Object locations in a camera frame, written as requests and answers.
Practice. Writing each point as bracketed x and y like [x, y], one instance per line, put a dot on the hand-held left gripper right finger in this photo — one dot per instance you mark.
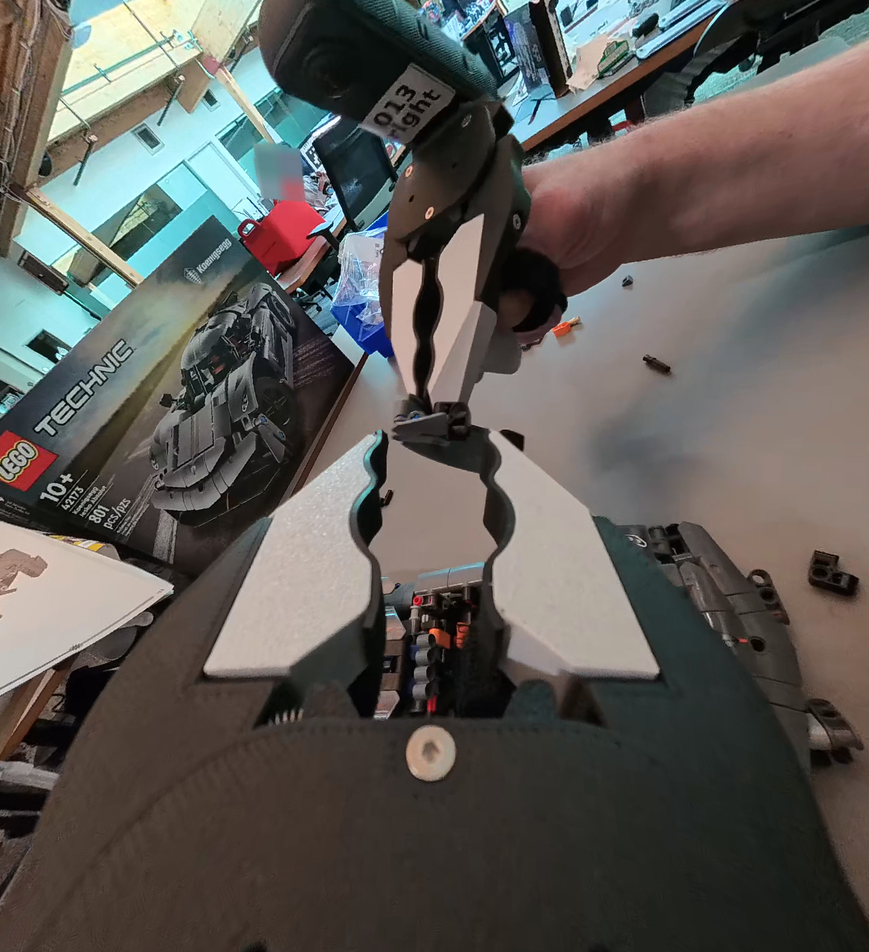
[568, 587]

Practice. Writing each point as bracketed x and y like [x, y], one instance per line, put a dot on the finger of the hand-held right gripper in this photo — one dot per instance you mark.
[404, 312]
[464, 297]

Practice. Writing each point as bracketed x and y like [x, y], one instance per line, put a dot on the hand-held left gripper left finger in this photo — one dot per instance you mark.
[293, 580]

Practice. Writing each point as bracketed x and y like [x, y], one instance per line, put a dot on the grey lego wedge assembly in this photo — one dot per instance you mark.
[423, 428]

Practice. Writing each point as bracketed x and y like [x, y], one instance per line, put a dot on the grey lego car model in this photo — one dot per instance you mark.
[717, 602]

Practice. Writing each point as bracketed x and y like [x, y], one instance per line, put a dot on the person's right forearm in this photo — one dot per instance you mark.
[776, 134]

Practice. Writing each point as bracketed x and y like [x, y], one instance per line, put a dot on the orange lego connector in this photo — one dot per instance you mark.
[566, 327]

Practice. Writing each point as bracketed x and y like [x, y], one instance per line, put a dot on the black holed lego connector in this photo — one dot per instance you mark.
[832, 574]

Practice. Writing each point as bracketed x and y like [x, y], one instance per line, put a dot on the person's right hand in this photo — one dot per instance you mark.
[575, 216]

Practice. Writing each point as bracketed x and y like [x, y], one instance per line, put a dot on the blue plastic bin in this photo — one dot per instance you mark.
[364, 335]

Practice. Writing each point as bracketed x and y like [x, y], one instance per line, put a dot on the clear plastic bags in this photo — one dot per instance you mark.
[360, 275]

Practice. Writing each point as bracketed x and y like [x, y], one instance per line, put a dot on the black office chair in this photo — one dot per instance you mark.
[352, 171]

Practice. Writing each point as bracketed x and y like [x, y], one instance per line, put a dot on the red bag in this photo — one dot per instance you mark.
[285, 230]

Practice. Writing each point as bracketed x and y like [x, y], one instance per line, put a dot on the cluttered background desk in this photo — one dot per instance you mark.
[605, 89]

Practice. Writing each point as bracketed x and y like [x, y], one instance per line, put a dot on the dark car picture box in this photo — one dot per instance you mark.
[144, 416]

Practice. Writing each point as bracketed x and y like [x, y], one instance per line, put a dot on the white instruction booklet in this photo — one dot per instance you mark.
[47, 617]

